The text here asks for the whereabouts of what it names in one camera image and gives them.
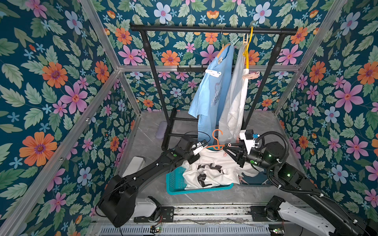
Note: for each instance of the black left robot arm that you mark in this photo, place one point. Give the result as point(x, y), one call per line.
point(119, 199)

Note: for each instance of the black clothes rack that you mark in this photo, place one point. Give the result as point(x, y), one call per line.
point(194, 85)

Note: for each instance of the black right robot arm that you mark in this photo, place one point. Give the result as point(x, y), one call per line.
point(270, 152)

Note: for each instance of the light blue garment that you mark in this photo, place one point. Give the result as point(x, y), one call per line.
point(208, 102)

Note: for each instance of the beige wooden clothespin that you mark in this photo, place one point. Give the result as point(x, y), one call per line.
point(245, 38)

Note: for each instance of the tan orange plastic hanger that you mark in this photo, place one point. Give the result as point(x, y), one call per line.
point(224, 46)

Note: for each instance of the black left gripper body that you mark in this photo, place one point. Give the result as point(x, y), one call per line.
point(191, 158)

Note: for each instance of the yellow plastic hanger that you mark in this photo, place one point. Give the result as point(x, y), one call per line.
point(248, 48)

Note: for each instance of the black wall hook rail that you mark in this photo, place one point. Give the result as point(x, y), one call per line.
point(189, 68)

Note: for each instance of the dark teal clothespin tray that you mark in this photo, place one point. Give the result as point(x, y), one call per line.
point(259, 180)

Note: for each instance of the white t-shirt black print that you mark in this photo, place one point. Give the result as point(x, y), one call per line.
point(231, 119)

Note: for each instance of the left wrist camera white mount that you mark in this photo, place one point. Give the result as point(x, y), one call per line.
point(198, 147)

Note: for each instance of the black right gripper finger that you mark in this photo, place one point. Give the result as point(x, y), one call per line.
point(234, 155)
point(234, 145)

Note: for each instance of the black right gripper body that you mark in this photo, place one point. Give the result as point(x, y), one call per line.
point(238, 153)

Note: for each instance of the teal laundry basket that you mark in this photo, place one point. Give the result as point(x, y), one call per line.
point(175, 184)

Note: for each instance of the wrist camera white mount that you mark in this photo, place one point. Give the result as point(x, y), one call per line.
point(250, 139)
point(198, 147)

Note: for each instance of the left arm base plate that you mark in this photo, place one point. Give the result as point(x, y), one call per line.
point(162, 215)

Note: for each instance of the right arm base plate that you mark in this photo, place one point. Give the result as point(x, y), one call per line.
point(261, 213)

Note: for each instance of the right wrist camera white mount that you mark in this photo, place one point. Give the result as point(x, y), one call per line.
point(250, 139)

